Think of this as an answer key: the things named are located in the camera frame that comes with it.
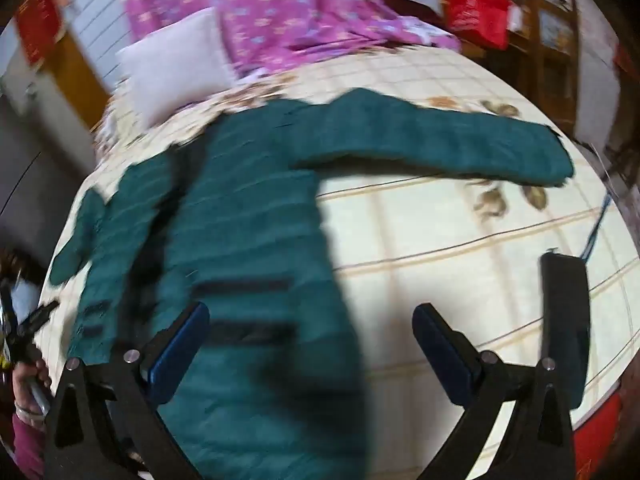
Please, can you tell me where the pink floral blanket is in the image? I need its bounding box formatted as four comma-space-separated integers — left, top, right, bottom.
120, 0, 461, 81

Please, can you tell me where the cream floral checked bed sheet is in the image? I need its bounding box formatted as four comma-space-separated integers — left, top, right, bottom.
42, 42, 640, 480

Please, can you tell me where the dark green padded jacket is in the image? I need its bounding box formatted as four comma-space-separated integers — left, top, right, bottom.
49, 87, 575, 480

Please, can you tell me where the blue cable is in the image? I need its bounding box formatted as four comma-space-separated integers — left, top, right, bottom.
580, 192, 615, 263

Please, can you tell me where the person's left forearm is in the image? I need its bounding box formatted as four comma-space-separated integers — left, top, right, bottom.
11, 412, 49, 480

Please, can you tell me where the red plastic bag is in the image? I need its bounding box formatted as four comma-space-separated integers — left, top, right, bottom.
442, 0, 511, 51

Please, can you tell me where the black rectangular device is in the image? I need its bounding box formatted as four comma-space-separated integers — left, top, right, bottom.
540, 251, 592, 411

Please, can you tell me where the brown wooden cabinet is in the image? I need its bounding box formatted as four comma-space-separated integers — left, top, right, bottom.
435, 0, 621, 136

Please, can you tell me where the person's left hand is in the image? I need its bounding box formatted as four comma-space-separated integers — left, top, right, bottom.
10, 350, 53, 418

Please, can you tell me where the white square pillow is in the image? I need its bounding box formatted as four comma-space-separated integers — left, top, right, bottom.
116, 7, 238, 128

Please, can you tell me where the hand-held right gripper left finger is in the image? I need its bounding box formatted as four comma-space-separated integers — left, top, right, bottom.
44, 301, 211, 480

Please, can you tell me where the red wall poster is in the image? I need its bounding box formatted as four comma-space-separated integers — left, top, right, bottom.
15, 0, 63, 68

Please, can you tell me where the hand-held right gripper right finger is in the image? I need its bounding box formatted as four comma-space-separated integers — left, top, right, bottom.
412, 302, 577, 480

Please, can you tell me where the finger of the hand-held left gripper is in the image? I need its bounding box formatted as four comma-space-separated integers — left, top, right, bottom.
9, 300, 61, 361

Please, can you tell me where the orange wooden board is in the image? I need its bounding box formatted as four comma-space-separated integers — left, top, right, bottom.
47, 20, 113, 133

